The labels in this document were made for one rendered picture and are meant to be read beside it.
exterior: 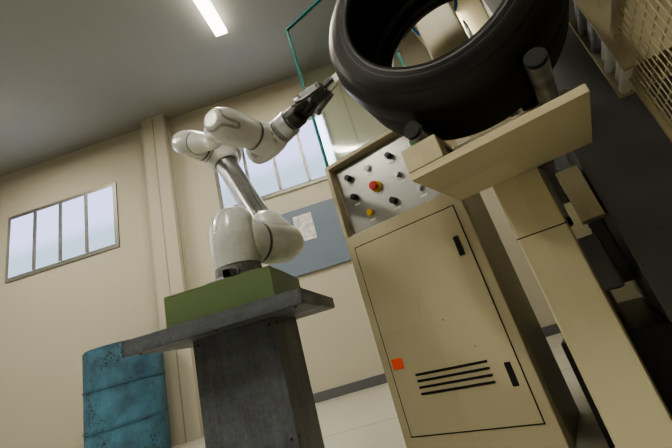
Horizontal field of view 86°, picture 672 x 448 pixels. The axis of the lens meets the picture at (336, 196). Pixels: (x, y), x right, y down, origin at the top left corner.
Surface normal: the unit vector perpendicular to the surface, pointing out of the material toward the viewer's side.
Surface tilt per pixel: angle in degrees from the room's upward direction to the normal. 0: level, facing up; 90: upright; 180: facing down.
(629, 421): 90
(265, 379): 90
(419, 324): 90
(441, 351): 90
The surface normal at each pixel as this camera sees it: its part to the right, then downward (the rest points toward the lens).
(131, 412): 0.54, -0.44
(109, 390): 0.11, -0.39
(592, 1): -0.59, -0.14
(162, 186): -0.15, -0.32
